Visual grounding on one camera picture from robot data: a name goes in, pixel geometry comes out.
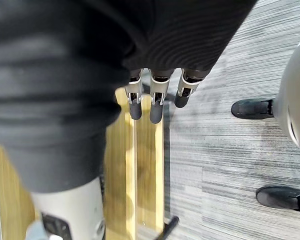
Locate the silver robot leg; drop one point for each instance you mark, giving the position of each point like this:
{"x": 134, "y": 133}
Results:
{"x": 293, "y": 97}

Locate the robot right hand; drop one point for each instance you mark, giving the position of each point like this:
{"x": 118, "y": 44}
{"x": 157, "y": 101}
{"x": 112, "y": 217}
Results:
{"x": 65, "y": 75}

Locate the dark robot foot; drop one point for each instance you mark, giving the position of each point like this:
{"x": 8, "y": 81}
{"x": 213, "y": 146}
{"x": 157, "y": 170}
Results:
{"x": 280, "y": 198}
{"x": 252, "y": 108}

